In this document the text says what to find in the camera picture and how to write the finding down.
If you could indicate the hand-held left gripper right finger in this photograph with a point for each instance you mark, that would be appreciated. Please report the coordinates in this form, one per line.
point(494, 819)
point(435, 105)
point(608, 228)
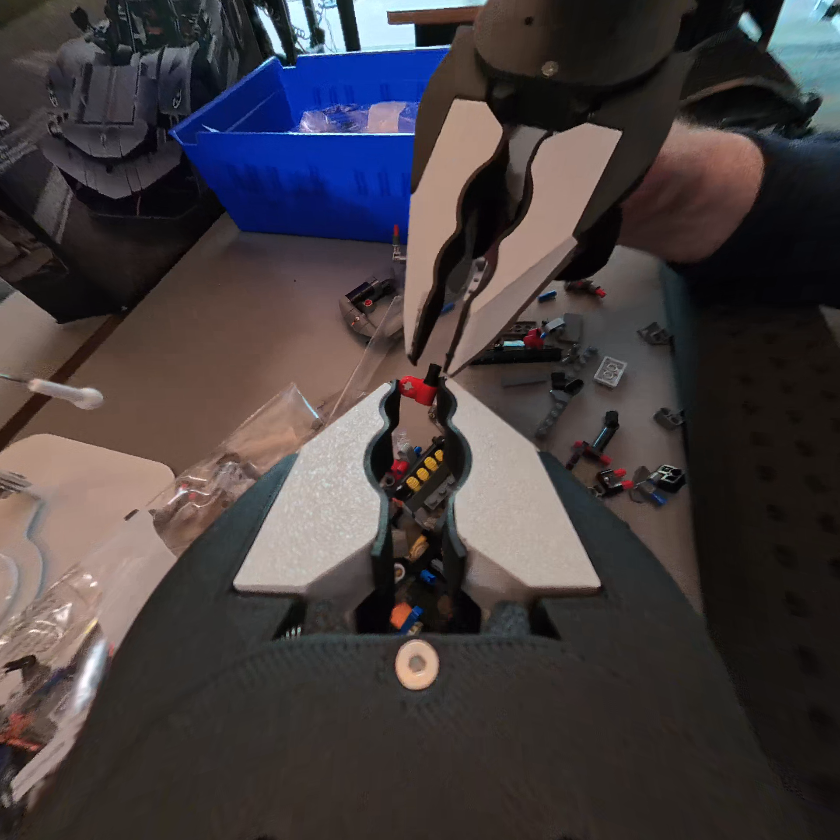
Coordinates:
point(525, 525)

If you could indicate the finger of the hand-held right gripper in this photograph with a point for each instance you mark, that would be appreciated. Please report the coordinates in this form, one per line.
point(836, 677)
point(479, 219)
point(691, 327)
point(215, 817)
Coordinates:
point(564, 190)
point(433, 216)

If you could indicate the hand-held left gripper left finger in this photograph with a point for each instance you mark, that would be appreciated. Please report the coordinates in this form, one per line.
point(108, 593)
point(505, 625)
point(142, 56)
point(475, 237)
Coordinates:
point(315, 525)

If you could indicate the black lego chassis assembly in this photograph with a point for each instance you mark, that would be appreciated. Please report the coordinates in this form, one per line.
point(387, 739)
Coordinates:
point(426, 485)

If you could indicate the grey lego wedge blue pin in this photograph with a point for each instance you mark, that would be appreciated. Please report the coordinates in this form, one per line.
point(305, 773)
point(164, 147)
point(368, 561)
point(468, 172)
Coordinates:
point(640, 489)

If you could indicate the black lego assembly shiny bar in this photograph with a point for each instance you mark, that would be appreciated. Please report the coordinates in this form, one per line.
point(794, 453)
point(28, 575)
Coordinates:
point(518, 358)

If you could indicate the red lego connector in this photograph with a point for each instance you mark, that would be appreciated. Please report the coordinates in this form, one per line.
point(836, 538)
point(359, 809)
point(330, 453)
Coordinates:
point(417, 390)

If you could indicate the person's right forearm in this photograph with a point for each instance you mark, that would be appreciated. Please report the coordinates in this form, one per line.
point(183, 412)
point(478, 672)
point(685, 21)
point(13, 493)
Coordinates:
point(800, 229)

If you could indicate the blue grey axle lego assembly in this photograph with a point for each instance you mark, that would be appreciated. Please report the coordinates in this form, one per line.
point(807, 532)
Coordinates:
point(397, 253)

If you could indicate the black lego brick red pins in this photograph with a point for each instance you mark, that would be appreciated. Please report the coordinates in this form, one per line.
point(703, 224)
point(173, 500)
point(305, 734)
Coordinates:
point(607, 482)

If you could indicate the grey red lego piece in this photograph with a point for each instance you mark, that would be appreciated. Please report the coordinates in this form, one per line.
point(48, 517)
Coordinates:
point(584, 287)

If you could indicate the curved grey black lego assembly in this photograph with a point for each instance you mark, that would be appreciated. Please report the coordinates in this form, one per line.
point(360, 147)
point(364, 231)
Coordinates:
point(367, 292)

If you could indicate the dark grey lego wedge plate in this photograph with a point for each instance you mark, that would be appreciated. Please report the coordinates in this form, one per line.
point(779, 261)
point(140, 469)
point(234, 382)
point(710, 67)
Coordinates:
point(554, 410)

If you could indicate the black angled lego liftarm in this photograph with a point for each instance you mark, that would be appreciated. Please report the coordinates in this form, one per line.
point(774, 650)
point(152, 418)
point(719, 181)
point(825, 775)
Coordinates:
point(607, 430)

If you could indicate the dark bluish grey lego plates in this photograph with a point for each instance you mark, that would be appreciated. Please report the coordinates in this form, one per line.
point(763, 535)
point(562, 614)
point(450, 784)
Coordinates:
point(572, 327)

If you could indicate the dark grey flat lego tile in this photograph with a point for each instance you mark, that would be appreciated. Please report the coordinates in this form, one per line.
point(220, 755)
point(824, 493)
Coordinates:
point(525, 382)

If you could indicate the black shiny lego piece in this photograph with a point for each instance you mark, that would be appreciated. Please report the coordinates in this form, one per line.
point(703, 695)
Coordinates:
point(670, 478)

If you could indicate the light grey lego plate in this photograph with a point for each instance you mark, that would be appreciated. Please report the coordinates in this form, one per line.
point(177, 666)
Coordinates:
point(610, 372)

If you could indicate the grey lego pin connector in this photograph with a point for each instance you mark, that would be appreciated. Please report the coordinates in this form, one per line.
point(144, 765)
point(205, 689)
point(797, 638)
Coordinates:
point(669, 418)

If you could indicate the clear bag mixed lego pieces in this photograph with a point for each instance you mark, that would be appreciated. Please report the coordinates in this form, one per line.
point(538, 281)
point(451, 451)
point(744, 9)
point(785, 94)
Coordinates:
point(39, 722)

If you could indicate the lego set box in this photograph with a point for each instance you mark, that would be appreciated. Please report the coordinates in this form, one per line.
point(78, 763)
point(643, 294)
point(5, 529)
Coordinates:
point(105, 131)

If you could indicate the person's right hand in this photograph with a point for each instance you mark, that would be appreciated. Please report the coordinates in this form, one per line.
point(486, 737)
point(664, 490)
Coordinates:
point(695, 197)

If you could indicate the clear bags in bin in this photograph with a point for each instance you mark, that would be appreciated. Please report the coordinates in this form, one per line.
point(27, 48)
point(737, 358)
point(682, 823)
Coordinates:
point(354, 118)

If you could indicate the flat clear plastic bag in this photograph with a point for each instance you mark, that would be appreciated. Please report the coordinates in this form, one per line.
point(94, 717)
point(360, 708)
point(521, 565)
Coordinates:
point(377, 341)

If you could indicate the blue plastic bin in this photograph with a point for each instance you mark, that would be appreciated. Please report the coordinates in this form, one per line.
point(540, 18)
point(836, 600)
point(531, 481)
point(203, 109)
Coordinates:
point(295, 184)

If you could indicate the black office chair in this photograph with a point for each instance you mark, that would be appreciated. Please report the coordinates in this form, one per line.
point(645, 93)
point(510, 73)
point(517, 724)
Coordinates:
point(741, 85)

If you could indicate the wooden table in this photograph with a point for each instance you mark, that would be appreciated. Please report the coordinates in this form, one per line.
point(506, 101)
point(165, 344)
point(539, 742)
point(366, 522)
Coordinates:
point(426, 16)

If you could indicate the white rounded board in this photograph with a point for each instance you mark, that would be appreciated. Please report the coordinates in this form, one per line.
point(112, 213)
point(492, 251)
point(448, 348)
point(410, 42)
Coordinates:
point(85, 479)

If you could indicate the dark grey lego slope bracket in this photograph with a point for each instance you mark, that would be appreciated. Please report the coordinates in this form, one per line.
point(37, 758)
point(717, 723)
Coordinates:
point(656, 333)

